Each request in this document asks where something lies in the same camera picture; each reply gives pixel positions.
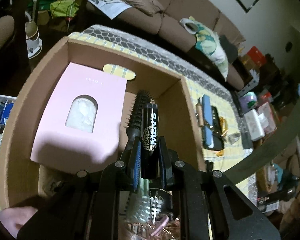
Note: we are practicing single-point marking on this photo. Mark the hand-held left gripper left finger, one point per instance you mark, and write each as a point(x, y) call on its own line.
point(137, 160)

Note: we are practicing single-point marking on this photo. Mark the patterned nail file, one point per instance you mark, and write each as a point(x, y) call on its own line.
point(118, 71)

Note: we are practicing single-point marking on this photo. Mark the black cosmetic tube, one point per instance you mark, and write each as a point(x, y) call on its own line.
point(150, 135)

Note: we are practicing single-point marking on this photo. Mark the red box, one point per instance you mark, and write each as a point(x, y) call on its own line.
point(255, 55)

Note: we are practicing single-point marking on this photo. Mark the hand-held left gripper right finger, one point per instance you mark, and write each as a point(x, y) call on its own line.
point(162, 162)

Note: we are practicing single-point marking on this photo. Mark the purple round container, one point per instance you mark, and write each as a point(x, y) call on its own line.
point(248, 100)

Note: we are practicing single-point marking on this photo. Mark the black phone case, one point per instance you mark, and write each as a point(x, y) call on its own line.
point(216, 120)

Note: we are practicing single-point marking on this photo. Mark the brown sofa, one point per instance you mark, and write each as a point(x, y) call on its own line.
point(180, 7)

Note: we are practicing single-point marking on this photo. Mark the printed paper sheet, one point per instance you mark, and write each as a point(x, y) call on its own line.
point(110, 7)

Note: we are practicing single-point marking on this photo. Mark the pink hair clip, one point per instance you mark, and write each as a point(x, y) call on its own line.
point(160, 223)

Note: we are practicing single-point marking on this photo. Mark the white tissue box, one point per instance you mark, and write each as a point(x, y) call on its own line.
point(253, 125)

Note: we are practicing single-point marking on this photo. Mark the wicker basket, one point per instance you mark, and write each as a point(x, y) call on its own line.
point(263, 180)

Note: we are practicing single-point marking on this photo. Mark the colourful packets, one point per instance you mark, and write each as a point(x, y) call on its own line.
point(0, 120)

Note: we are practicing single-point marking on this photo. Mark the white tape roll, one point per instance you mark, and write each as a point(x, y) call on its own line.
point(183, 21)

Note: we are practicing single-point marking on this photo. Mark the clear glass bottle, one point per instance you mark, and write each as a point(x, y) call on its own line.
point(233, 138)

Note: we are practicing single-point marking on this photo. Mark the brown armchair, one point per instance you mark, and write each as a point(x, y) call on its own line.
point(1, 32)

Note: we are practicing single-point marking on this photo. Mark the brown cardboard box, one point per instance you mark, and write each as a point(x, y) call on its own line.
point(170, 110)

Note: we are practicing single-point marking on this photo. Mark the pink pouch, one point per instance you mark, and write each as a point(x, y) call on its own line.
point(12, 217)

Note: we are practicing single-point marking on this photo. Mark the blue nail buffer block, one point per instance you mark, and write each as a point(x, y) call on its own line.
point(207, 120)

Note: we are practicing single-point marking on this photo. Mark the floral pillow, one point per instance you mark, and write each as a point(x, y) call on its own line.
point(212, 45)

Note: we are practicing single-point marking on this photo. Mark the white roller brush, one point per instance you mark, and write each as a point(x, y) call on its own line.
point(140, 210)

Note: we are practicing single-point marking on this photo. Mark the black cushion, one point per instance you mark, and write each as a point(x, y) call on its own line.
point(228, 47)

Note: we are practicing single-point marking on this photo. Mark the green bag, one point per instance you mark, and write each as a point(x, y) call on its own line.
point(62, 7)

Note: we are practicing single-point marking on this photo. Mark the pink windowed box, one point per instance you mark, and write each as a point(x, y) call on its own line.
point(55, 130)

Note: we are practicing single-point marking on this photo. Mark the black round hairbrush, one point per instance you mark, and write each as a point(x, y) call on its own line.
point(137, 112)

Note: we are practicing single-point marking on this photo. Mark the beige lip gloss tube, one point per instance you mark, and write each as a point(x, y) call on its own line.
point(200, 116)

